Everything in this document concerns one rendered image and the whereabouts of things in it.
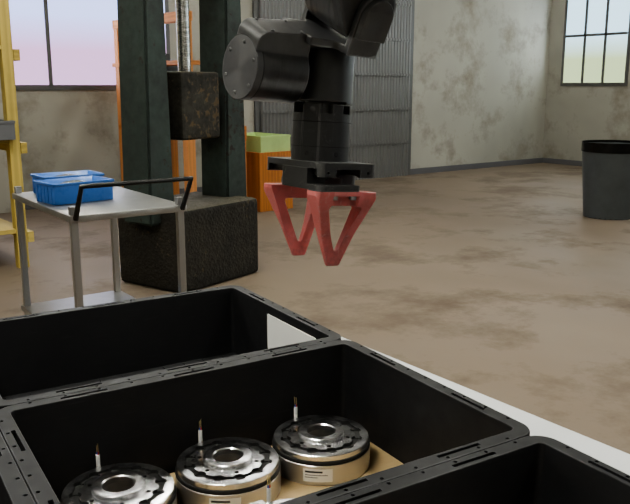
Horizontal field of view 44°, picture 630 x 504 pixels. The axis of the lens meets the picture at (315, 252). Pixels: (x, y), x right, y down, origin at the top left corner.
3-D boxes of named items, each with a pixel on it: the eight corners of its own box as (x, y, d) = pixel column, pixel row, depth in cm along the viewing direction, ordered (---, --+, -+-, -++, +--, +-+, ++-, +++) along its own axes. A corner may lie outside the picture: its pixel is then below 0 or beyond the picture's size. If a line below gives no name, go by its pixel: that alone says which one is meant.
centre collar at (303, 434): (328, 421, 86) (328, 416, 86) (353, 438, 82) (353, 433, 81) (289, 431, 83) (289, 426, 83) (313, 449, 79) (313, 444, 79)
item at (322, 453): (335, 412, 89) (335, 407, 89) (387, 446, 81) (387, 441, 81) (257, 432, 84) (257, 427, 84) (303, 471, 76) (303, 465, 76)
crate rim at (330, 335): (237, 299, 118) (237, 283, 117) (347, 356, 93) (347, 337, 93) (-50, 343, 98) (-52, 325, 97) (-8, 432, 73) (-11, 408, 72)
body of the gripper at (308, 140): (318, 183, 71) (323, 100, 69) (264, 174, 79) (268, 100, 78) (376, 183, 74) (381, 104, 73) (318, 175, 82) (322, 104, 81)
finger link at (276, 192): (294, 265, 74) (299, 166, 73) (259, 253, 80) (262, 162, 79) (352, 261, 78) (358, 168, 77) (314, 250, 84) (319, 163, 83)
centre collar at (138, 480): (134, 471, 75) (133, 465, 75) (154, 493, 71) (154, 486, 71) (83, 486, 72) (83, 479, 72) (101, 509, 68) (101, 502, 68)
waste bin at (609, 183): (603, 222, 707) (609, 144, 692) (564, 213, 759) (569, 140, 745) (652, 219, 725) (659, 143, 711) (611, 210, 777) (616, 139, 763)
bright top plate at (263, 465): (243, 433, 84) (243, 428, 84) (299, 469, 76) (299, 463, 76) (158, 460, 78) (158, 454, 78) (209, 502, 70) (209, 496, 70)
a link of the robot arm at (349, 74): (368, 42, 74) (329, 45, 78) (311, 33, 70) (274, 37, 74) (363, 115, 75) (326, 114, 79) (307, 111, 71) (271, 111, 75)
